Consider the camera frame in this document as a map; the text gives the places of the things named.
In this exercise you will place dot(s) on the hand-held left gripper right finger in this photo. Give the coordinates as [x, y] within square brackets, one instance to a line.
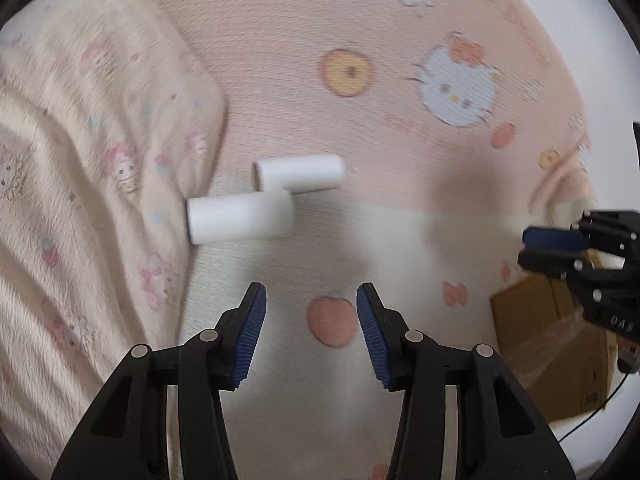
[372, 340]

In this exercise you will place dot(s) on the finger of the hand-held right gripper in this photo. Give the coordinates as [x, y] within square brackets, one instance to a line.
[550, 262]
[555, 238]

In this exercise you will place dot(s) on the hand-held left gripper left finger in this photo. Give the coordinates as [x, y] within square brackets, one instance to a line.
[250, 335]

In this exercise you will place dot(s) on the brown cardboard box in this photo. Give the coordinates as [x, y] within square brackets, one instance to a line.
[540, 340]

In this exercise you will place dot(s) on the white cardboard tube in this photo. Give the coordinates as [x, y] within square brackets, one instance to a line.
[240, 217]
[305, 172]

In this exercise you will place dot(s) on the pink printed bed mat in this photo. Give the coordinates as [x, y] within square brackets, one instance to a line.
[400, 185]

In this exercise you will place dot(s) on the cream printed blanket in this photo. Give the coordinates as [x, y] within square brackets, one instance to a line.
[75, 160]

